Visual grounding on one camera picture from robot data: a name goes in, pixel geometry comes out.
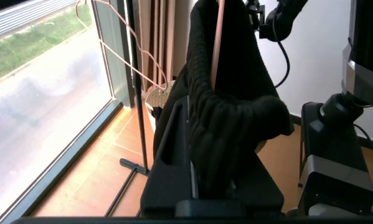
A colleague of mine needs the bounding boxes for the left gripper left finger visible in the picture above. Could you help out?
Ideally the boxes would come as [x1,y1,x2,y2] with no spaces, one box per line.
[141,95,195,217]

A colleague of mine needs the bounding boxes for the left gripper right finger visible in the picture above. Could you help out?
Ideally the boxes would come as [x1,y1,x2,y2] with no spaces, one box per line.
[232,152,283,217]

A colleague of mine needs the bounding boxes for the black shorts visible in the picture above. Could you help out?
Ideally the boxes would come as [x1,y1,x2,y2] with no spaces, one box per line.
[153,0,295,200]

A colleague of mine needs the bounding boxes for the pink clothes hanger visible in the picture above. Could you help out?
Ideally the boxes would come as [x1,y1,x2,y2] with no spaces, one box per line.
[75,0,169,91]
[209,0,226,90]

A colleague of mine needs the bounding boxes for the black clothes rack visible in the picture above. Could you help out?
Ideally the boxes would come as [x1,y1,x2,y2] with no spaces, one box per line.
[104,0,150,218]

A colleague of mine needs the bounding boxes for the white laundry basket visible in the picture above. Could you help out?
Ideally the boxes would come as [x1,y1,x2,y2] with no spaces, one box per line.
[144,80,177,125]

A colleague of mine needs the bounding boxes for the beige curtain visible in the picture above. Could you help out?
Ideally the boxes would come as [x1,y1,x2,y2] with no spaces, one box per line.
[138,0,189,91]

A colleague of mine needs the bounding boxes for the window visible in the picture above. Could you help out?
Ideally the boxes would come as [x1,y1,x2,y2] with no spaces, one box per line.
[0,0,135,224]

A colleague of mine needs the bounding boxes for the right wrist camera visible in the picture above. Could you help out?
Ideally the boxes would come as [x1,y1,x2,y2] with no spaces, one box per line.
[245,0,309,43]

